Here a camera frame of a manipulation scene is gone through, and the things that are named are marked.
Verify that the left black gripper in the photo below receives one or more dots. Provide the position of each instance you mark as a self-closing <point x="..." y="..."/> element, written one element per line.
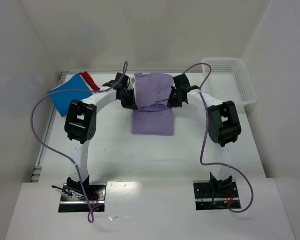
<point x="129" y="100"/>

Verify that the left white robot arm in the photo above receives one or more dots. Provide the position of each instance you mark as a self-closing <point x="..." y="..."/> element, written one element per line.
<point x="80" y="126"/>

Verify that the red folded shirt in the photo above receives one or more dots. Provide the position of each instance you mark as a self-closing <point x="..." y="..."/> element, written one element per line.
<point x="89" y="80"/>

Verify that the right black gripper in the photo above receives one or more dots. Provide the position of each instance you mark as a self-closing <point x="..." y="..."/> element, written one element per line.
<point x="175" y="97"/>

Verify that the purple polo shirt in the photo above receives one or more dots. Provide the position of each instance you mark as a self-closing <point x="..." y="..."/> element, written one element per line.
<point x="153" y="116"/>

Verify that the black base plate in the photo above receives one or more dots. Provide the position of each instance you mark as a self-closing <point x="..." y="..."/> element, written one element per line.
<point x="75" y="202"/>
<point x="206" y="200"/>

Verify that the white plastic basket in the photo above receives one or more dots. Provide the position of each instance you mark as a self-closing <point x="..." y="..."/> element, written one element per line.
<point x="229" y="79"/>

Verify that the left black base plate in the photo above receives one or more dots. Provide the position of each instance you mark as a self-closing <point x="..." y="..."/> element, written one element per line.
<point x="75" y="202"/>

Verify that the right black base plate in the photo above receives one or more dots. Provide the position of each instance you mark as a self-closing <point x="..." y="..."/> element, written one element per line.
<point x="206" y="200"/>

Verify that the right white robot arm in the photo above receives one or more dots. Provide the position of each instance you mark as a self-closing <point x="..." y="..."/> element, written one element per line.
<point x="222" y="128"/>

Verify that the blue folded shirt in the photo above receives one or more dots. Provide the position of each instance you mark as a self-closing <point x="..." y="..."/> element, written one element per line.
<point x="62" y="100"/>

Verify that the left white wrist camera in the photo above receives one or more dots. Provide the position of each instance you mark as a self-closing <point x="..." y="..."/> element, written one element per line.
<point x="131" y="82"/>

